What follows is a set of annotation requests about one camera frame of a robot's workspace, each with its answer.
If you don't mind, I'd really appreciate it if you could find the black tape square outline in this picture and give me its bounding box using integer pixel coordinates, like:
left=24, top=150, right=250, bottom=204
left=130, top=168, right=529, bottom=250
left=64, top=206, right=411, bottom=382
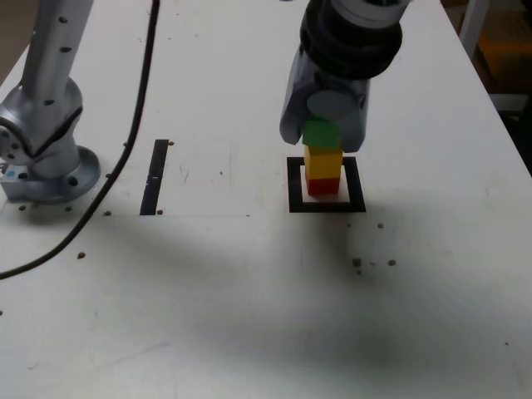
left=286, top=156, right=367, bottom=214

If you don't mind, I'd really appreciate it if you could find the white horizontal bar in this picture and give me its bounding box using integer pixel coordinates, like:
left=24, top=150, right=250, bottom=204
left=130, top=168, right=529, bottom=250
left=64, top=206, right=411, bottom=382
left=490, top=93, right=530, bottom=113

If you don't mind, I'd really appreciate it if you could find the long black cable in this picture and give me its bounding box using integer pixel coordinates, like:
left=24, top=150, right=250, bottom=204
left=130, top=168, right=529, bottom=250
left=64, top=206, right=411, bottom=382
left=0, top=0, right=161, bottom=281

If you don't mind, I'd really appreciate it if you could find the white metal frame post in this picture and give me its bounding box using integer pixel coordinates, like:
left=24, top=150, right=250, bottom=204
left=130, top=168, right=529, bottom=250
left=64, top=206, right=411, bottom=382
left=457, top=0, right=494, bottom=53

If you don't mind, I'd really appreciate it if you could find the yellow cube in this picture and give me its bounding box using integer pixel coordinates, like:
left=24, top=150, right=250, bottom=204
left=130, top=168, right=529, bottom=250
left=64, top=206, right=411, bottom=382
left=303, top=144, right=344, bottom=181

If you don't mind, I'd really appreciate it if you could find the black tape strip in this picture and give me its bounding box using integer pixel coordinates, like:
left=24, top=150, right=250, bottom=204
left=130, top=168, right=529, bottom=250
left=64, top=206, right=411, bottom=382
left=140, top=139, right=170, bottom=216

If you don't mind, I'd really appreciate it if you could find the yellow-brown box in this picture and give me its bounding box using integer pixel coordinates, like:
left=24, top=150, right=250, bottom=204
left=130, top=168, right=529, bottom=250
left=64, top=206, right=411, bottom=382
left=477, top=31, right=532, bottom=95

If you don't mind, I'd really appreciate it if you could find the red cube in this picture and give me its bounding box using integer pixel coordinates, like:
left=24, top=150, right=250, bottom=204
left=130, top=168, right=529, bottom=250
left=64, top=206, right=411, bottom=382
left=305, top=177, right=340, bottom=197

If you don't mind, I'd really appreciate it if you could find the green cube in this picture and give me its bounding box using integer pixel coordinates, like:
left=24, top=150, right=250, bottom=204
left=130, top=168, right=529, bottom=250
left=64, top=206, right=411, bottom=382
left=302, top=120, right=342, bottom=149

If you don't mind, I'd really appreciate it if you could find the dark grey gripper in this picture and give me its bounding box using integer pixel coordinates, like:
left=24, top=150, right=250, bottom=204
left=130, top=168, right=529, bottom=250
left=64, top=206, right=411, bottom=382
left=278, top=46, right=372, bottom=153

